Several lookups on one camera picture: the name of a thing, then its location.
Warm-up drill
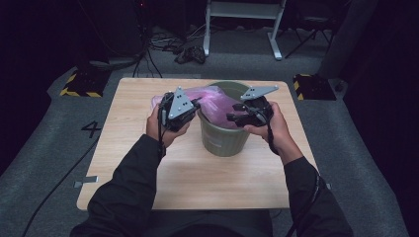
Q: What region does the green trash bin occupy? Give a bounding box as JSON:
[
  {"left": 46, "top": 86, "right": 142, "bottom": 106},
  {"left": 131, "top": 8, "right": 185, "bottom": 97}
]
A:
[{"left": 197, "top": 80, "right": 257, "bottom": 158}]

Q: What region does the black floor cable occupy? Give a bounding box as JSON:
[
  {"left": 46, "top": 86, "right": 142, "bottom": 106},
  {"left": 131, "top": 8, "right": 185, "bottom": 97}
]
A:
[{"left": 21, "top": 135, "right": 102, "bottom": 237}]

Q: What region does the dark bundle on floor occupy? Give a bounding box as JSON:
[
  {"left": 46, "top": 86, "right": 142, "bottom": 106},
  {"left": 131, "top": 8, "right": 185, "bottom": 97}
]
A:
[{"left": 173, "top": 44, "right": 208, "bottom": 65}]

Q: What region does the black folding stand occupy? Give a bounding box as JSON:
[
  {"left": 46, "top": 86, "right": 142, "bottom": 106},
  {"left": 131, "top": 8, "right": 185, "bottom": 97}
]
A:
[{"left": 284, "top": 14, "right": 334, "bottom": 60}]

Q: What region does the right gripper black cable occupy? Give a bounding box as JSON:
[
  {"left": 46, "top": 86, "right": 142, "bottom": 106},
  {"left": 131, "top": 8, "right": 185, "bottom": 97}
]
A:
[{"left": 264, "top": 112, "right": 323, "bottom": 237}]

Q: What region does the person's right hand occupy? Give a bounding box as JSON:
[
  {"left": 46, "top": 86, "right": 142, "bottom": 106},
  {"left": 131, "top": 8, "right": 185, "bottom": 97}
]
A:
[{"left": 243, "top": 101, "right": 299, "bottom": 159}]

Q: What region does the person's left hand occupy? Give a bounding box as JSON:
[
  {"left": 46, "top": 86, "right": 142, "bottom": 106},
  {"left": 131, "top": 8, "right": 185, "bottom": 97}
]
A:
[{"left": 145, "top": 104, "right": 193, "bottom": 149}]

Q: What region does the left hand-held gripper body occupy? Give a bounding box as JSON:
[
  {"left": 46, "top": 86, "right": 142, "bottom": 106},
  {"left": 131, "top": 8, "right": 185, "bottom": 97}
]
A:
[{"left": 157, "top": 86, "right": 201, "bottom": 133}]

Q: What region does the grey tape strip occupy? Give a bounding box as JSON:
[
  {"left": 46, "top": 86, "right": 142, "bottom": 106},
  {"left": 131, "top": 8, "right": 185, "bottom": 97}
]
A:
[{"left": 72, "top": 175, "right": 100, "bottom": 190}]

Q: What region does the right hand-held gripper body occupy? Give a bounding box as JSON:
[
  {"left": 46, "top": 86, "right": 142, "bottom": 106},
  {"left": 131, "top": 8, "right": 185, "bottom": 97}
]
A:
[{"left": 239, "top": 85, "right": 280, "bottom": 128}]

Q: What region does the grey curtain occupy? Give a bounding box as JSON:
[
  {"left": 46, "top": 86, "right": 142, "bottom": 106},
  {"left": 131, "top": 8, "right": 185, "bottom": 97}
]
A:
[{"left": 317, "top": 0, "right": 380, "bottom": 80}]

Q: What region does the person's dark clothing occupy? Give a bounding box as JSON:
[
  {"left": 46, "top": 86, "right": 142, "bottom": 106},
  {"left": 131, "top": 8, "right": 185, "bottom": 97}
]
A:
[{"left": 141, "top": 208, "right": 275, "bottom": 237}]

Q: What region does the white metal stand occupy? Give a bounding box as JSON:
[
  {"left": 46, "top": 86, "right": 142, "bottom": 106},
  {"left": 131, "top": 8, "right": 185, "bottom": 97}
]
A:
[{"left": 203, "top": 0, "right": 288, "bottom": 61}]

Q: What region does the yellow-black striped base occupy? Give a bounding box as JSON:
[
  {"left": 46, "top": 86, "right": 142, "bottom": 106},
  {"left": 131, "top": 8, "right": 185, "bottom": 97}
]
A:
[
  {"left": 59, "top": 70, "right": 112, "bottom": 99},
  {"left": 293, "top": 73, "right": 337, "bottom": 102}
]

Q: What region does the pink plastic bag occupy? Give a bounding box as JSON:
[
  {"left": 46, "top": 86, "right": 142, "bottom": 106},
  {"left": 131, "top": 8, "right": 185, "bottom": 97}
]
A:
[{"left": 151, "top": 85, "right": 249, "bottom": 130}]

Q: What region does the black cable bundle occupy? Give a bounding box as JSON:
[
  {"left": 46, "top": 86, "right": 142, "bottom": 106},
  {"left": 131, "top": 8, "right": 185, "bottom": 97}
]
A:
[{"left": 131, "top": 29, "right": 186, "bottom": 79}]

